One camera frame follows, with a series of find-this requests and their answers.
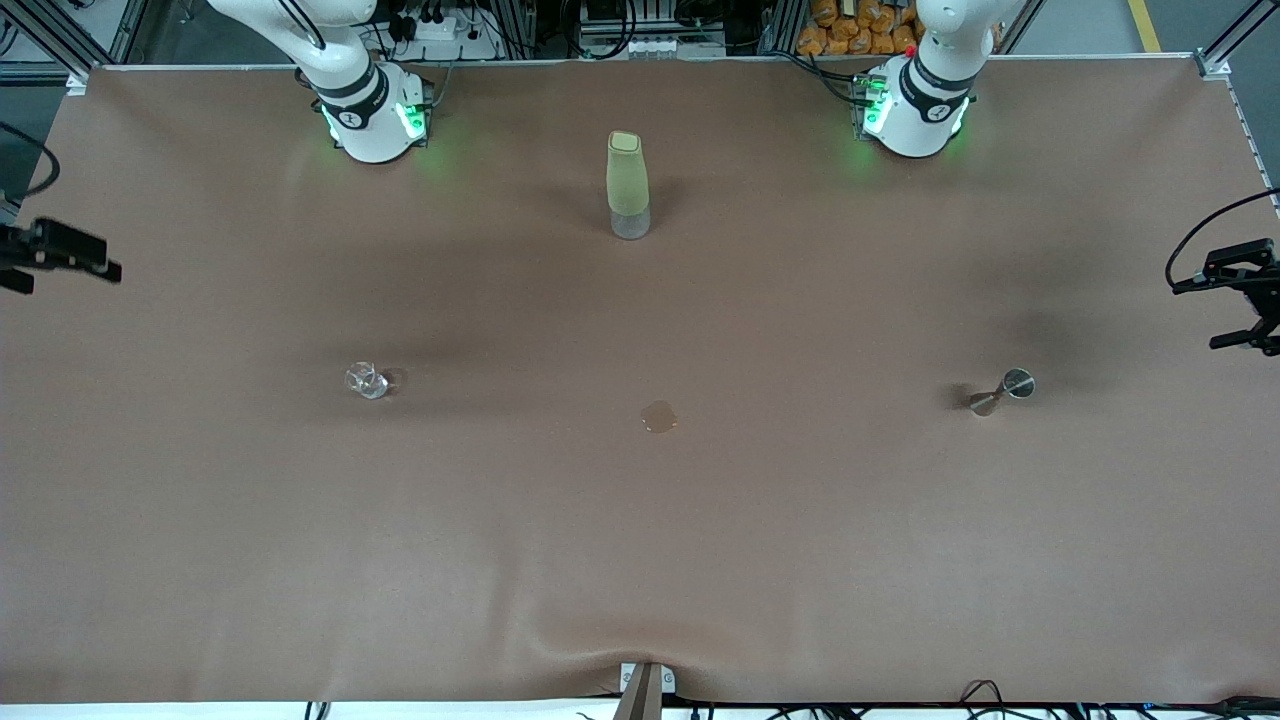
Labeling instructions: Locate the steel double cone jigger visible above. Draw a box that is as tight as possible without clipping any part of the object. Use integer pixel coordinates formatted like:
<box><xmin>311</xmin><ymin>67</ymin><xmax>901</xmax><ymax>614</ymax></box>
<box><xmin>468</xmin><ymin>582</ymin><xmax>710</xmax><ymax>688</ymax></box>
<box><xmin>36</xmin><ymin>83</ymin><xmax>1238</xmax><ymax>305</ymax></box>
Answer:
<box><xmin>968</xmin><ymin>368</ymin><xmax>1037</xmax><ymax>418</ymax></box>

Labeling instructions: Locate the orange snack bags pile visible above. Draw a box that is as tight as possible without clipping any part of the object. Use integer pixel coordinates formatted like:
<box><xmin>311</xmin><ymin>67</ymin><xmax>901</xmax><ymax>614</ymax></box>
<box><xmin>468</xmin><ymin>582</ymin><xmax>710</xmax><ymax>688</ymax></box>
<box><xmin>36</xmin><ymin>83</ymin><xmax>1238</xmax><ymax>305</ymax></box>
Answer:
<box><xmin>797</xmin><ymin>0</ymin><xmax>926</xmax><ymax>57</ymax></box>

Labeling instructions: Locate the brown table mat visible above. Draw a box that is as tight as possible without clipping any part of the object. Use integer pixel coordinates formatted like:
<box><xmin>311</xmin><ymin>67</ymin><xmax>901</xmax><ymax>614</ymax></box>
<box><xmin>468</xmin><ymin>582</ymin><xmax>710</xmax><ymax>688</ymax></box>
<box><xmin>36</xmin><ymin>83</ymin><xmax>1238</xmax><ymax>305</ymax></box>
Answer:
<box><xmin>0</xmin><ymin>55</ymin><xmax>1280</xmax><ymax>706</ymax></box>

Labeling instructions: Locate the aluminium frame post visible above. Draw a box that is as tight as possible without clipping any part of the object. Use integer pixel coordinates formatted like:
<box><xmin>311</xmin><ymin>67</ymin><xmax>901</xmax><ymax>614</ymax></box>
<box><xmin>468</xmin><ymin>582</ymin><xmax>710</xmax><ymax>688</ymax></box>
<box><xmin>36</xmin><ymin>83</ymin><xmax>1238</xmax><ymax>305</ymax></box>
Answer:
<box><xmin>1195</xmin><ymin>0</ymin><xmax>1280</xmax><ymax>81</ymax></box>
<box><xmin>0</xmin><ymin>0</ymin><xmax>151</xmax><ymax>96</ymax></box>

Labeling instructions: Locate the frosted green tall bottle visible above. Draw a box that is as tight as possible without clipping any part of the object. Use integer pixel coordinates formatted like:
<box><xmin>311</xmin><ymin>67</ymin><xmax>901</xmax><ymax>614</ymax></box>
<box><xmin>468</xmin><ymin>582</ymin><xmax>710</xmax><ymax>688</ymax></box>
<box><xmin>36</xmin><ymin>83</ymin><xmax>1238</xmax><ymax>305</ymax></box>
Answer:
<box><xmin>606</xmin><ymin>130</ymin><xmax>652</xmax><ymax>241</ymax></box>

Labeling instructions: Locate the clear glass measuring cup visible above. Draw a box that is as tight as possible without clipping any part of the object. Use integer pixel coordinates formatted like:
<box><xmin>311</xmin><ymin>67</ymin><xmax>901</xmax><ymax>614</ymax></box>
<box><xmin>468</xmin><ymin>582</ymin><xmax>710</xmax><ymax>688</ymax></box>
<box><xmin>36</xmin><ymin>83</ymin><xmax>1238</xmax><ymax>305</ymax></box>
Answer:
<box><xmin>344</xmin><ymin>360</ymin><xmax>391</xmax><ymax>401</ymax></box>

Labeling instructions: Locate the metal camera stand bracket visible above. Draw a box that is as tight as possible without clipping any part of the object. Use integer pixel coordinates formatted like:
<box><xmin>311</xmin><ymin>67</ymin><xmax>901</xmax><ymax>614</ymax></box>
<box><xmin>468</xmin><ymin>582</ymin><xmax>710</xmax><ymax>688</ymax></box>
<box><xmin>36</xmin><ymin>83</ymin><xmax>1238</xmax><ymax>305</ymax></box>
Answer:
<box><xmin>612</xmin><ymin>661</ymin><xmax>677</xmax><ymax>720</ymax></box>

